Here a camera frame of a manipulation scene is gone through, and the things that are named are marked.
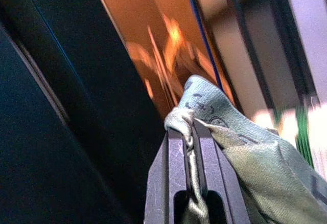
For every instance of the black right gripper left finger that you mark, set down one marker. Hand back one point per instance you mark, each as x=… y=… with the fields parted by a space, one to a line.
x=163 y=178

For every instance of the pale green printed cloth garment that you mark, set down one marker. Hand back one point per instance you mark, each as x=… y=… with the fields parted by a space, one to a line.
x=255 y=173

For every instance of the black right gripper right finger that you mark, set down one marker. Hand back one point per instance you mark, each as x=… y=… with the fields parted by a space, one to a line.
x=217 y=173

